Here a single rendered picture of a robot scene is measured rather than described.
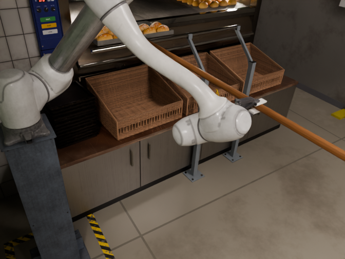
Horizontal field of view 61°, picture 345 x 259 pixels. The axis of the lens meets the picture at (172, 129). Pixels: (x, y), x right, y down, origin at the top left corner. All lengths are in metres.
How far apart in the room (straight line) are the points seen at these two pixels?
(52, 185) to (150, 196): 1.05
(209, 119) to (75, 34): 0.65
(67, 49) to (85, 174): 0.95
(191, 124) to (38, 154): 0.74
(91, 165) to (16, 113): 0.78
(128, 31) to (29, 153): 0.74
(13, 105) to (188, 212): 1.50
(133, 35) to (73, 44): 0.38
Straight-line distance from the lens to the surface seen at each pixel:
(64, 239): 1.88
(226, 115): 0.86
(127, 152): 2.06
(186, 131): 0.98
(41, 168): 1.49
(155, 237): 2.19
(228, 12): 2.93
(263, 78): 2.79
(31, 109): 1.35
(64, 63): 1.36
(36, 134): 1.40
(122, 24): 0.96
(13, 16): 2.06
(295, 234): 2.42
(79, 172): 1.98
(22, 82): 1.32
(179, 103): 2.18
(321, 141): 1.13
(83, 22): 1.22
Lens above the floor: 1.78
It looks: 34 degrees down
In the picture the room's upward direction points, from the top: 3 degrees clockwise
